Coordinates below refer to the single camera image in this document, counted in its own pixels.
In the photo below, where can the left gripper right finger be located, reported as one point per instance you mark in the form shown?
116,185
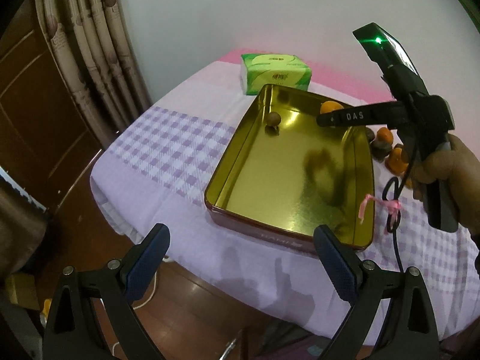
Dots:
409,329

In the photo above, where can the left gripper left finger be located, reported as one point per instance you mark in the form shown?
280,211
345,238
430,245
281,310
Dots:
72,329

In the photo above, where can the orange tangerine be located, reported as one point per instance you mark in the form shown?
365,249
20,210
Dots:
385,135

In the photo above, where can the yellow orange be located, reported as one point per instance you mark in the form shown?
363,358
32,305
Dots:
330,106
395,161

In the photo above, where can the brown longan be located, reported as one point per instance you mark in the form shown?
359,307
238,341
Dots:
273,119

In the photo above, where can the person's right hand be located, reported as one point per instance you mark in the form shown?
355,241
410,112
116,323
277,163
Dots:
459,167

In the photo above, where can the brown patterned sofa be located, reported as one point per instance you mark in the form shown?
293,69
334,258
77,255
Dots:
23,227

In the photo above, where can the gold red toffee tin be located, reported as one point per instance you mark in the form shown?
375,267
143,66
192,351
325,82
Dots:
278,184

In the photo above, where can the brown wooden door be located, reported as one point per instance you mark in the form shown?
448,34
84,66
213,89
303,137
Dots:
45,142

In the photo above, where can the green tissue pack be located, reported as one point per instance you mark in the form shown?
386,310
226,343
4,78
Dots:
258,70

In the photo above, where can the beige patterned curtain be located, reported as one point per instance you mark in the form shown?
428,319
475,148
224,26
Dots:
90,47

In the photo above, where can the white power strip with cord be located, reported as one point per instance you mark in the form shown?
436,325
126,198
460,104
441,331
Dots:
146,298

